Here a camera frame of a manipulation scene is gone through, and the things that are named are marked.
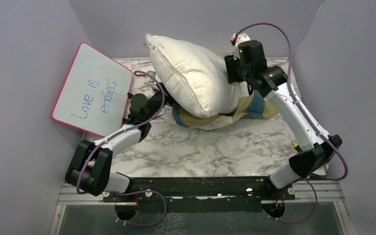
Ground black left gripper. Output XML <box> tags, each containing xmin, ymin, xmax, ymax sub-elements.
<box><xmin>143</xmin><ymin>82</ymin><xmax>188</xmax><ymax>120</ymax></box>

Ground blue beige checked pillowcase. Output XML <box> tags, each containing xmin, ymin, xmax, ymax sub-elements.
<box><xmin>172</xmin><ymin>82</ymin><xmax>279</xmax><ymax>130</ymax></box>

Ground white pillow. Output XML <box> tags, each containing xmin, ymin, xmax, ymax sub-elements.
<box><xmin>145</xmin><ymin>34</ymin><xmax>240</xmax><ymax>118</ymax></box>

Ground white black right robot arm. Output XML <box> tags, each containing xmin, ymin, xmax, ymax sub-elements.
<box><xmin>224</xmin><ymin>39</ymin><xmax>342</xmax><ymax>199</ymax></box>

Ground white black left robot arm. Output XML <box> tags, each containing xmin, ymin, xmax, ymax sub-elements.
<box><xmin>65</xmin><ymin>83</ymin><xmax>174</xmax><ymax>201</ymax></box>

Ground pink framed whiteboard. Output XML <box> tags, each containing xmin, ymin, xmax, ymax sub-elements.
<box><xmin>51</xmin><ymin>43</ymin><xmax>133</xmax><ymax>137</ymax></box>

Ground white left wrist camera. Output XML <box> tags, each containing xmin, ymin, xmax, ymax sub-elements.
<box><xmin>144</xmin><ymin>70</ymin><xmax>159</xmax><ymax>91</ymax></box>

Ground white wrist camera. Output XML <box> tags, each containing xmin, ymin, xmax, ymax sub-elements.
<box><xmin>231</xmin><ymin>33</ymin><xmax>251</xmax><ymax>60</ymax></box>
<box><xmin>144</xmin><ymin>70</ymin><xmax>159</xmax><ymax>91</ymax></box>

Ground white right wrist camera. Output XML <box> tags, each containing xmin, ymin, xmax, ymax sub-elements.
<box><xmin>231</xmin><ymin>33</ymin><xmax>251</xmax><ymax>60</ymax></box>

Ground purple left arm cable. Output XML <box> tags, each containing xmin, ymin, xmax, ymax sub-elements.
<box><xmin>75</xmin><ymin>70</ymin><xmax>168</xmax><ymax>227</ymax></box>

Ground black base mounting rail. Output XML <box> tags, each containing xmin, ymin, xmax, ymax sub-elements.
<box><xmin>103</xmin><ymin>176</ymin><xmax>295</xmax><ymax>213</ymax></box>

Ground aluminium frame rail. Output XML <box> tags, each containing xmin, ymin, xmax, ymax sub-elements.
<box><xmin>49</xmin><ymin>181</ymin><xmax>355</xmax><ymax>235</ymax></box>

